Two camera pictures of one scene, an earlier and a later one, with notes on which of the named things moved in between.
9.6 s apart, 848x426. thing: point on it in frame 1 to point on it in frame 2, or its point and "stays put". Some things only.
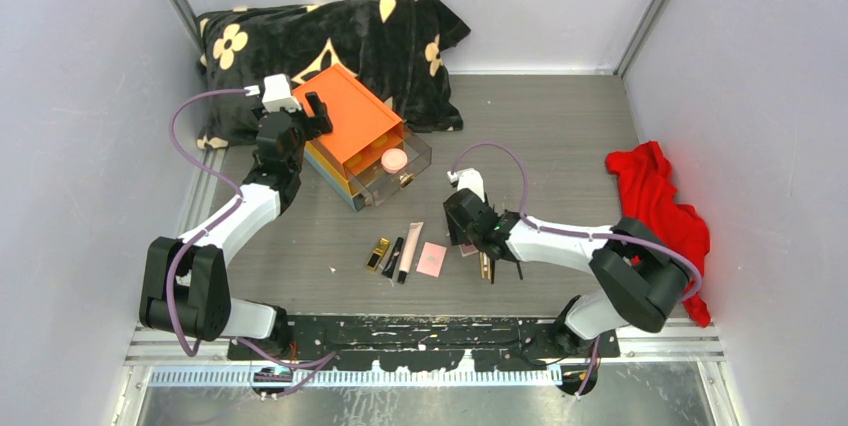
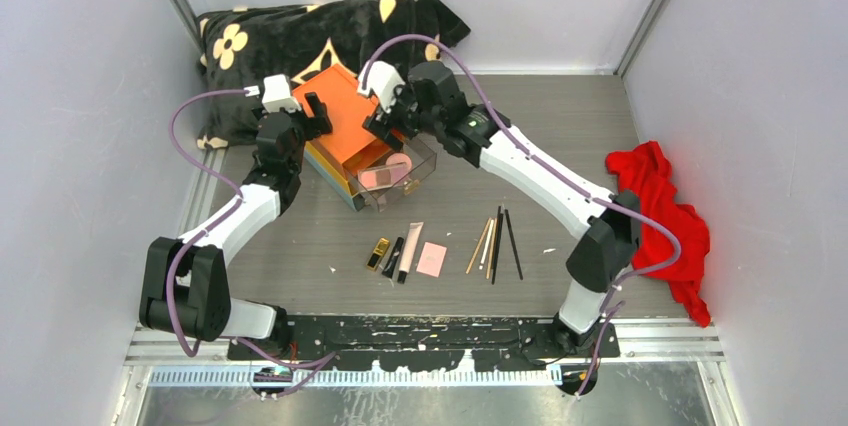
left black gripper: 321,125 stays put
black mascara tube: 389,269 stays put
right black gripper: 457,234 to 380,129
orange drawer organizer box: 361,118 stays put
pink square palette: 431,260 stays put
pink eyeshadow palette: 468,248 to 381,176
